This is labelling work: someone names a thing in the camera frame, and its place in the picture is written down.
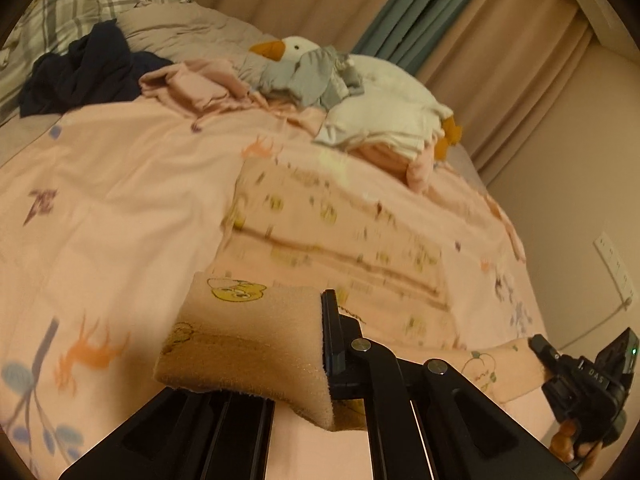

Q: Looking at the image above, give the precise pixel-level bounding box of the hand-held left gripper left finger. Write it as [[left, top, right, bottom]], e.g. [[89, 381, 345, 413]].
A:
[[59, 387, 277, 480]]

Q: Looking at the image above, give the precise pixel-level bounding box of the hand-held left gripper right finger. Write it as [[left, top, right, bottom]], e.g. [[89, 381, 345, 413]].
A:
[[320, 288, 578, 480]]

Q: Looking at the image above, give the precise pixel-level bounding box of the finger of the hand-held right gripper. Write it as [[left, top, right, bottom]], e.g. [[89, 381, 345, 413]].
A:
[[529, 334, 568, 376]]

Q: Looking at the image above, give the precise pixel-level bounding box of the pink cartoon print shirt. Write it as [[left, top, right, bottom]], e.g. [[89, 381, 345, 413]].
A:
[[152, 157, 551, 433]]

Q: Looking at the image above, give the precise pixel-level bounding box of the person's right hand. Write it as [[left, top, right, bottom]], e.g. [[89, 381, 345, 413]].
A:
[[550, 417, 628, 473]]

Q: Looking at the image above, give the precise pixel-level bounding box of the pink animal print blanket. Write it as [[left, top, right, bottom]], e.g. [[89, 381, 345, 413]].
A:
[[0, 97, 556, 480]]

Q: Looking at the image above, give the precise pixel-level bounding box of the white garment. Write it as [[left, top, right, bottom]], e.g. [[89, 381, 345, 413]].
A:
[[312, 97, 448, 161]]

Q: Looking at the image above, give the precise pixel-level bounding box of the white goose plush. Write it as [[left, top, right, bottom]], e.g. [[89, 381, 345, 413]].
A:
[[248, 36, 463, 161]]

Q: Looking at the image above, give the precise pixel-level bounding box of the grey garment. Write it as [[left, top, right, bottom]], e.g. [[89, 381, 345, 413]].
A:
[[237, 46, 366, 111]]

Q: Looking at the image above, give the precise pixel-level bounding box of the crumpled pink garment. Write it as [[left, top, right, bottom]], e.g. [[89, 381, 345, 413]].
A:
[[139, 58, 251, 113]]

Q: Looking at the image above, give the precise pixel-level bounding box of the teal curtain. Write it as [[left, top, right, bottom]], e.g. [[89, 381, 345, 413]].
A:
[[352, 0, 501, 76]]

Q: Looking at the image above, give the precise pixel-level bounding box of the grey quilt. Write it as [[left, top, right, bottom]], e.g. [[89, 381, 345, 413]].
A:
[[120, 1, 271, 58]]

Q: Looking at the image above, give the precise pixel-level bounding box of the navy garment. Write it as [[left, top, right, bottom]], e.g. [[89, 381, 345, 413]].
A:
[[19, 19, 173, 116]]

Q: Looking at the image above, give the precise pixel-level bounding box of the plaid pillow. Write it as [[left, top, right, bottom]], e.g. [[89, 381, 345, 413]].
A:
[[0, 0, 196, 126]]

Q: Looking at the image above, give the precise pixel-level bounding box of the white cable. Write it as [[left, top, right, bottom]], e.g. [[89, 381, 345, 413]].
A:
[[557, 305, 633, 351]]

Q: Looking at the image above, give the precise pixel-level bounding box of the white wall socket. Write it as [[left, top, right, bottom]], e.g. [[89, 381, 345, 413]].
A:
[[594, 232, 636, 311]]

